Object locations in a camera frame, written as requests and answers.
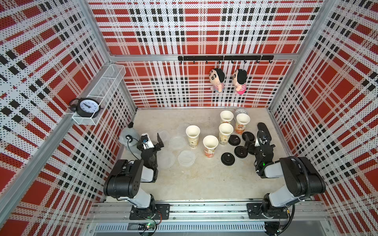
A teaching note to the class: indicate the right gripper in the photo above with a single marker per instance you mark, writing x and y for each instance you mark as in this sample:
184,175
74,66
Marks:
247,142

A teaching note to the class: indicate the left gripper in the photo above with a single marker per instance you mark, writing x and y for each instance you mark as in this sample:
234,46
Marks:
156,146

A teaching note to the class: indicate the paper milk tea cup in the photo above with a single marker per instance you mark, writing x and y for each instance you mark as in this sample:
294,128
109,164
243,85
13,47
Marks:
225,131
193,133
210,143

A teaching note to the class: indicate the black cup lid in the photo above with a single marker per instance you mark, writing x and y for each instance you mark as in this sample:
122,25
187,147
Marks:
251,149

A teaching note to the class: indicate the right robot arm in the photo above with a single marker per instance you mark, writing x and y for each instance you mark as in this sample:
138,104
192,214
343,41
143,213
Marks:
302,180

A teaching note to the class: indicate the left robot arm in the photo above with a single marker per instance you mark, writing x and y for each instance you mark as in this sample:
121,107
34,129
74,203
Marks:
123,183

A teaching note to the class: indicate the black lid back right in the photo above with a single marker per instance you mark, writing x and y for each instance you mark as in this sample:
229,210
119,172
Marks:
248,136

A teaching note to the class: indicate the black lid middle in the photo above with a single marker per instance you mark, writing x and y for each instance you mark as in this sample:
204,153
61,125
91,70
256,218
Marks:
241,152

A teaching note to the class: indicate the black lid back left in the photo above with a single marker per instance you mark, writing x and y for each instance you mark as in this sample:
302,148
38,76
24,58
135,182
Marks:
234,140

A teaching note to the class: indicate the black remote control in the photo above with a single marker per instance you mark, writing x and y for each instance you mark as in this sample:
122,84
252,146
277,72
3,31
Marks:
266,134

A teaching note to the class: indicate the black lid front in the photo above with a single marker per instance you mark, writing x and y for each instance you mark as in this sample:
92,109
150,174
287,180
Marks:
227,159

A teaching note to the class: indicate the back right paper cup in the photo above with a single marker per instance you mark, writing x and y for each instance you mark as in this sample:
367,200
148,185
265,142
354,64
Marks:
242,120

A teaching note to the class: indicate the translucent paper front right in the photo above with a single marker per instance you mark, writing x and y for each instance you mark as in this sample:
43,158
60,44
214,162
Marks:
186,158

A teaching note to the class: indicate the grey plush toy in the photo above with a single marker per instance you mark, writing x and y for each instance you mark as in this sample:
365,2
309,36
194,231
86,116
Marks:
129,137

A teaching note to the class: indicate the small white clock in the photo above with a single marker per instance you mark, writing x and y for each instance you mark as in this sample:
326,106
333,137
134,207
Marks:
241,111

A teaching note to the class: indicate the back left paper cup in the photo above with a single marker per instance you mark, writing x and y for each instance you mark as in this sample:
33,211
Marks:
226,117

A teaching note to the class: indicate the plush doll pink striped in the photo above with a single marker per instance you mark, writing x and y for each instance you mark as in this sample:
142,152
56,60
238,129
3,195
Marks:
239,79

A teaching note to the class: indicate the plush doll blue striped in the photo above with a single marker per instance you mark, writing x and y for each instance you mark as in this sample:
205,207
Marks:
216,78

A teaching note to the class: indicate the black round alarm clock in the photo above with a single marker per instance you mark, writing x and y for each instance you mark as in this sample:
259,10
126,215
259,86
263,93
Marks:
85,107

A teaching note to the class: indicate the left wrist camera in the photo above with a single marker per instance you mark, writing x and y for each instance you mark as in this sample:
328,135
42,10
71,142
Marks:
146,141

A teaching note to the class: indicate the black hook rail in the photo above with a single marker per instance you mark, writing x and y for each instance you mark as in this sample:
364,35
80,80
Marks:
256,58

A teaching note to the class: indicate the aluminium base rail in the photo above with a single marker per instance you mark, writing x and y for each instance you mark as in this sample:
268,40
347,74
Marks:
216,217

